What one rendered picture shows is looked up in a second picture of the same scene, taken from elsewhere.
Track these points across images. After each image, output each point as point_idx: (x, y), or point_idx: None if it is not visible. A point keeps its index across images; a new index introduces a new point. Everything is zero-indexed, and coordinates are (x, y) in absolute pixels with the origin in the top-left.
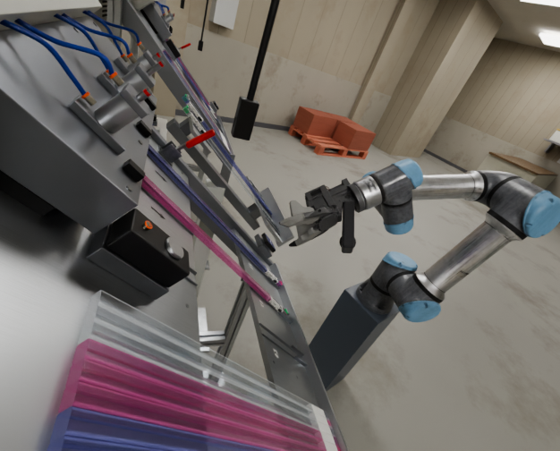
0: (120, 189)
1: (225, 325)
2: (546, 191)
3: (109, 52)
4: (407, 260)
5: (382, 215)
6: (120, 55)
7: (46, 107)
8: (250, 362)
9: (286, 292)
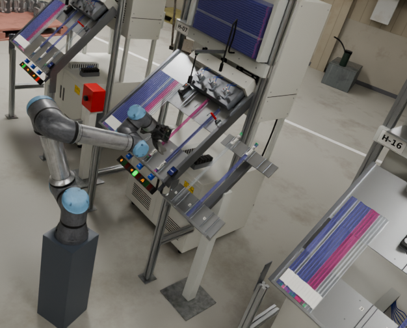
0: None
1: (160, 315)
2: (47, 97)
3: (231, 91)
4: (73, 194)
5: None
6: (235, 95)
7: (199, 72)
8: (127, 295)
9: (150, 167)
